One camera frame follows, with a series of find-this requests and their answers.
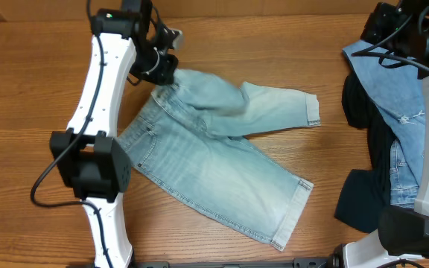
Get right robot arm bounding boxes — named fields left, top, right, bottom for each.
left=328, top=0, right=429, bottom=267

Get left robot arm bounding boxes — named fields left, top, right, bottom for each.
left=41, top=0, right=183, bottom=267

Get medium blue ripped jeans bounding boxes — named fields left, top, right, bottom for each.
left=343, top=41, right=426, bottom=208

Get light blue denim shorts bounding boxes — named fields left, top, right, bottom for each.
left=118, top=69, right=320, bottom=250

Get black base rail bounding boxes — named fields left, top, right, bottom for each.
left=129, top=255, right=343, bottom=268

